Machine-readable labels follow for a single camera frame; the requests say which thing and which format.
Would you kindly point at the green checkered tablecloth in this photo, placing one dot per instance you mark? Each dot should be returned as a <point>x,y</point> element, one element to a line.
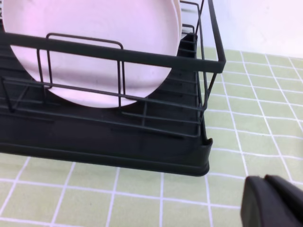
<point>255,117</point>

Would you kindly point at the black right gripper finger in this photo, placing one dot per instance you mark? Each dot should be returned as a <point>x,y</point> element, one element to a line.
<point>271,201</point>

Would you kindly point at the black wire dish rack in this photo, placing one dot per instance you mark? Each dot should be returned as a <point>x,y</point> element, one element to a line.
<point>164,131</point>

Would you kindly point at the cream plate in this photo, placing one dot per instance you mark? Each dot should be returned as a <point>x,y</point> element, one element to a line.
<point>176,4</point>

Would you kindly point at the pink plate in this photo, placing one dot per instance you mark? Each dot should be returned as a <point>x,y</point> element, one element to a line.
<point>147,26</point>

